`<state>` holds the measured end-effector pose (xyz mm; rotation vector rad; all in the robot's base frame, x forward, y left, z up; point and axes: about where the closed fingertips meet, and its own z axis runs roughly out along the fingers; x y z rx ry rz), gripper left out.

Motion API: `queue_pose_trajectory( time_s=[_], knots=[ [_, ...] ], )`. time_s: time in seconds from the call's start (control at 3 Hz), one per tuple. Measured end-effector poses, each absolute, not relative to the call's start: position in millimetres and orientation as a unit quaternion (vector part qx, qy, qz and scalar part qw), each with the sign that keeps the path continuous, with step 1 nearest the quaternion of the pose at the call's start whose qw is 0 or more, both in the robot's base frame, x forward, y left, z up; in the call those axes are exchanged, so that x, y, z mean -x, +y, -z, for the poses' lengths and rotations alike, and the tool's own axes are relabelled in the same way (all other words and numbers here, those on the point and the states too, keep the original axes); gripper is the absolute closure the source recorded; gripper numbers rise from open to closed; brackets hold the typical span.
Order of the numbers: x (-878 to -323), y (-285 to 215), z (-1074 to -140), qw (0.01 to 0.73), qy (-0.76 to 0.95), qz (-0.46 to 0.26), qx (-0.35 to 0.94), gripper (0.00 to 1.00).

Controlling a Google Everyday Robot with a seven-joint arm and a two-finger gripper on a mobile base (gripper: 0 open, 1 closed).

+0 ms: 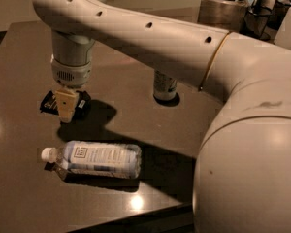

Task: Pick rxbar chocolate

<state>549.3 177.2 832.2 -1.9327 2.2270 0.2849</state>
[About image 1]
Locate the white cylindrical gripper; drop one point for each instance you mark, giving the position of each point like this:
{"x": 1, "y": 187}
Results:
{"x": 72, "y": 75}

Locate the black rxbar chocolate wrapper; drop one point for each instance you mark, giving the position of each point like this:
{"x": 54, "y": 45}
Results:
{"x": 49, "y": 105}

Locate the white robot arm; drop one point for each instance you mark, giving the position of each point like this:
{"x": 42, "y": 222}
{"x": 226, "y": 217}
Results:
{"x": 242, "y": 181}

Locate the clear plastic water bottle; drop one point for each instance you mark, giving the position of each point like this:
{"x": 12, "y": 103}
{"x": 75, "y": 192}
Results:
{"x": 97, "y": 159}

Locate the silver aluminium drink can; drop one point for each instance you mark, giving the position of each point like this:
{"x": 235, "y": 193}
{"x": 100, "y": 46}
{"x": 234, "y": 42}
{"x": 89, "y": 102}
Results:
{"x": 164, "y": 87}

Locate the stainless steel dispenser base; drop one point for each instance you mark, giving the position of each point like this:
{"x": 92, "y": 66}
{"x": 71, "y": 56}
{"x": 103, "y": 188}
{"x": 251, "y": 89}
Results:
{"x": 222, "y": 14}

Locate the black wire mesh basket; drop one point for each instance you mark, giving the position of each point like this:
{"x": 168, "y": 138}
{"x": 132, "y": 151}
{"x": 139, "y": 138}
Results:
{"x": 255, "y": 21}

